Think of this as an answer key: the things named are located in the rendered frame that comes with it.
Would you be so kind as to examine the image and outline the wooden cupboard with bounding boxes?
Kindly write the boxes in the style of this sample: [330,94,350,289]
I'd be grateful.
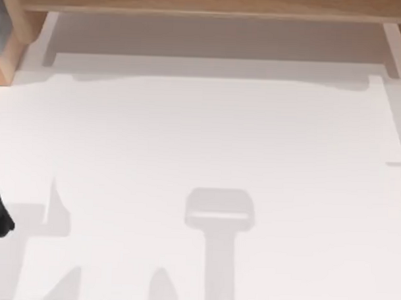
[0,0,401,66]

